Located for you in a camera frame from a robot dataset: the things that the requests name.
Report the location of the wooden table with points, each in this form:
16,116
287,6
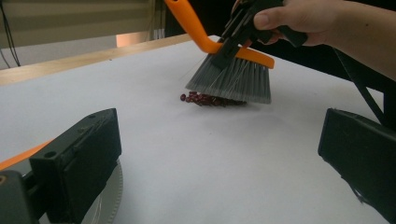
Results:
77,60

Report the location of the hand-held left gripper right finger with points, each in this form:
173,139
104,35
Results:
364,158

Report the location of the light wooden cabinet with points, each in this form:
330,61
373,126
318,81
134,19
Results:
68,18

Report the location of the dark curtain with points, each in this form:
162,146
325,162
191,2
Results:
299,59

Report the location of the pile of red beans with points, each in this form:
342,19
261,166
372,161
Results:
202,99

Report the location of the orange brush with grey bristles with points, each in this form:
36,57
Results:
230,84

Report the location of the white table sheet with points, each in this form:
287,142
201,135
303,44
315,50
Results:
202,155

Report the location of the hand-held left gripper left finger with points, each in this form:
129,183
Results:
81,161

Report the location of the black metal stand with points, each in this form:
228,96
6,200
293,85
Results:
367,93

